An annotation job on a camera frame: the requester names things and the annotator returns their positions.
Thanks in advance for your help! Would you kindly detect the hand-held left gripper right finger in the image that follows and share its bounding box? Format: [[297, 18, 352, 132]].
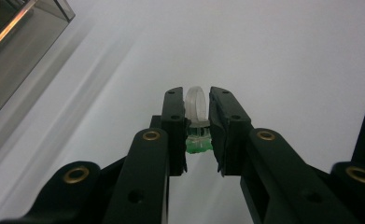
[[208, 86, 358, 224]]

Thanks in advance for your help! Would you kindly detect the smoked transparent drawer box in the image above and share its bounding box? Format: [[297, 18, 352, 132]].
[[0, 0, 77, 131]]

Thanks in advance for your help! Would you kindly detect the clear ring with green gem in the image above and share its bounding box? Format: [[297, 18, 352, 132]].
[[184, 85, 215, 156]]

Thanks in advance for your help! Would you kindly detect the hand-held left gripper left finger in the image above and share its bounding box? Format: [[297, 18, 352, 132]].
[[102, 86, 190, 224]]

